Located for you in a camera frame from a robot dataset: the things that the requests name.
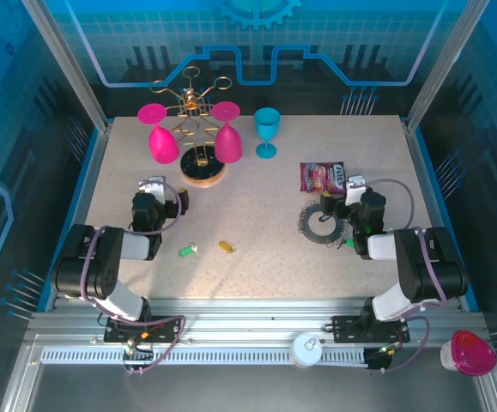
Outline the purple candy bag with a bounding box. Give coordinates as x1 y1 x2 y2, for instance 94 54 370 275
298 161 348 196

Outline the pink plastic goblet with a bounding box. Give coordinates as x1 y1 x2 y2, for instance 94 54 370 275
211 100 245 165
136 102 181 166

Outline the teal plastic goblet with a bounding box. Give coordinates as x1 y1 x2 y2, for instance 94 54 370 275
253 106 282 161

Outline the pink lidded cup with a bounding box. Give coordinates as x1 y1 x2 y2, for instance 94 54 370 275
439 329 497 379

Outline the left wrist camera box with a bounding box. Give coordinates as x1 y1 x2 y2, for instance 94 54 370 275
137 176 167 203

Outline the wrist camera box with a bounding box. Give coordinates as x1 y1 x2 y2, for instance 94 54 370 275
137 176 167 203
344 174 367 205

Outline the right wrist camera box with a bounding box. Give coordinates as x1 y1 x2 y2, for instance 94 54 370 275
344 174 367 205

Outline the gold wire glass rack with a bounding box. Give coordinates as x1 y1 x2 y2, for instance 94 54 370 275
148 66 233 188

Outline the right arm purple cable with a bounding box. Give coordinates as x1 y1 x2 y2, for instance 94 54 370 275
349 178 449 377

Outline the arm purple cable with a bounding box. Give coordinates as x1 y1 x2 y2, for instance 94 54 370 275
349 178 449 377
79 179 188 378

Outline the aluminium table side rail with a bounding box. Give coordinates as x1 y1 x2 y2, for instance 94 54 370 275
44 122 114 312
402 122 469 312

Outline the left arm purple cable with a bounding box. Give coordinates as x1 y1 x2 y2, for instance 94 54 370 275
79 179 188 378

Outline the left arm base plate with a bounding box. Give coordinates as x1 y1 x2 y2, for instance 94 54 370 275
103 314 184 345

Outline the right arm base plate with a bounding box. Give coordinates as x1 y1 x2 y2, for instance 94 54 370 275
330 314 411 345

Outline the aluminium front rail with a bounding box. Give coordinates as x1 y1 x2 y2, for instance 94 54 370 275
28 298 488 349

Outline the white slotted cable duct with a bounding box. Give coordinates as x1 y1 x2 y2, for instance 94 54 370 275
40 348 367 367

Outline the aluminium frame post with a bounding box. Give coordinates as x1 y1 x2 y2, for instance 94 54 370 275
20 0 115 133
402 0 492 133

